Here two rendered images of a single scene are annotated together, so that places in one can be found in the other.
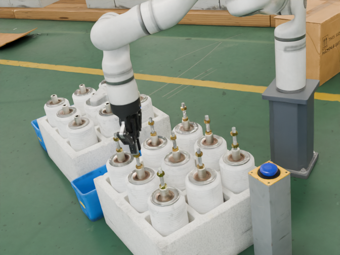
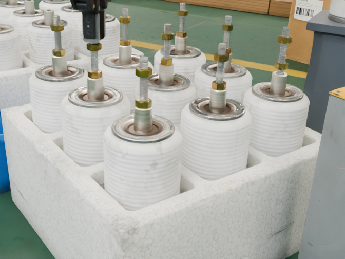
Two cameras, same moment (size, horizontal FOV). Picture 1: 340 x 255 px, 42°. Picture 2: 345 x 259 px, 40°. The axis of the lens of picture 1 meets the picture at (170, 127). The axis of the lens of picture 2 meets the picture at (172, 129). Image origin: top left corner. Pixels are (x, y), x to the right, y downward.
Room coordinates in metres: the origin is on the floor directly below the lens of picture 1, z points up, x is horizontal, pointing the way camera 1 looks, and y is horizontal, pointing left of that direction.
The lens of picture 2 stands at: (0.39, 0.08, 0.50)
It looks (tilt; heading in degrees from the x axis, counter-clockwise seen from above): 26 degrees down; 351
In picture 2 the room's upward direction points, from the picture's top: 2 degrees clockwise
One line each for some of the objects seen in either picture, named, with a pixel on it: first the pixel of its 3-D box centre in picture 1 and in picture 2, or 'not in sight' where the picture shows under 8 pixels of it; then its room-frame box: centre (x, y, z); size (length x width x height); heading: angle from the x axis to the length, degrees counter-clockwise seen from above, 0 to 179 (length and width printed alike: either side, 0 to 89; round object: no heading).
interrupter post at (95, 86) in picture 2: (140, 172); (95, 88); (1.00, 0.10, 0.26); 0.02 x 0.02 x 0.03
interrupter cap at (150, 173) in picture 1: (141, 176); (95, 96); (1.00, 0.10, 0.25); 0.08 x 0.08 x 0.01
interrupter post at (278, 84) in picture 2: (236, 154); (278, 84); (1.01, -0.17, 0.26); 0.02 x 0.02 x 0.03
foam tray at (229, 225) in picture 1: (184, 202); (162, 174); (1.06, 0.00, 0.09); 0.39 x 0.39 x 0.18; 29
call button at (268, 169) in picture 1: (268, 170); not in sight; (0.84, -0.21, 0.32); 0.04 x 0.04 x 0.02
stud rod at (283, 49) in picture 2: (234, 139); (283, 53); (1.01, -0.17, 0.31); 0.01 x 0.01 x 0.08
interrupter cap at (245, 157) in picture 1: (236, 158); (277, 92); (1.01, -0.17, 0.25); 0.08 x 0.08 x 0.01
